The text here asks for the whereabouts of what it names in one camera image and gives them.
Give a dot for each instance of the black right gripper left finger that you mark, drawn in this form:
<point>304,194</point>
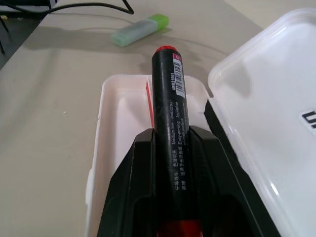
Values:
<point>128,170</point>

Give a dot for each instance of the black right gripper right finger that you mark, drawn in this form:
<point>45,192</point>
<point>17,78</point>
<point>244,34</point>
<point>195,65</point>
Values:
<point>217,168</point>

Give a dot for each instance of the black marker with red ends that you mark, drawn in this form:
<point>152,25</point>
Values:
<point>170,103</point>

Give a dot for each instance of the white plastic pencil case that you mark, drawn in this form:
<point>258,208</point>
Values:
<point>259,98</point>

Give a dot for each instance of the green highlighter marker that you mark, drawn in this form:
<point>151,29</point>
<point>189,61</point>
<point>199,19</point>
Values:
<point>140,30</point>

